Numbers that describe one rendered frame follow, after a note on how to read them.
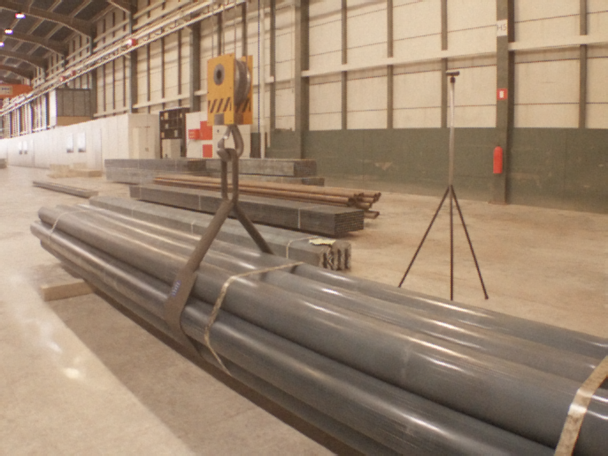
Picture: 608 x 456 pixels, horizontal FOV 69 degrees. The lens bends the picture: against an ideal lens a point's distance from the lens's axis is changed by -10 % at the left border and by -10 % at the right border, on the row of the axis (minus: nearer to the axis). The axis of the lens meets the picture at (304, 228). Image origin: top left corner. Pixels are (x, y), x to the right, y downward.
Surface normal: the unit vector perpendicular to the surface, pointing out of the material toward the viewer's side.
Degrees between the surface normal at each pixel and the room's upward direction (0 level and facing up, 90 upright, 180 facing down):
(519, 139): 90
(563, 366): 41
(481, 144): 90
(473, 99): 90
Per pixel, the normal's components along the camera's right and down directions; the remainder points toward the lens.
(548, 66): -0.74, 0.11
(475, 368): -0.41, -0.76
